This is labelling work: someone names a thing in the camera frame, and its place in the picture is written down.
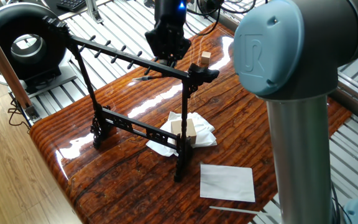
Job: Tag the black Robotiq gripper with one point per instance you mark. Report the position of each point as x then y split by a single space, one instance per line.
169 14

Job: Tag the brown calligraphy brush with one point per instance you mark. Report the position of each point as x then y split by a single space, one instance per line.
143 78

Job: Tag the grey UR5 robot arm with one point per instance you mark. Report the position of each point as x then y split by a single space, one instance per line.
297 124

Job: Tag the small wooden cube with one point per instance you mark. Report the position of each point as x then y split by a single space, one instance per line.
206 57

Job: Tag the large light wooden block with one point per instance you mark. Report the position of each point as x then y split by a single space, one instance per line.
191 127

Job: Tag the crumpled white tissue pile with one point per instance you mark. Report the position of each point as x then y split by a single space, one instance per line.
204 130

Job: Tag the black keyboard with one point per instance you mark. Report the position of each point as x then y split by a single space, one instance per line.
71 4

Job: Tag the flat white paper sheet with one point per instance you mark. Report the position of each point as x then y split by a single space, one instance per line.
225 180

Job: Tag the black round fan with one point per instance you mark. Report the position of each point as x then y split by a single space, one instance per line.
2 31

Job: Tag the brown wooden post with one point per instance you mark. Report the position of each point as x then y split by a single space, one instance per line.
8 68

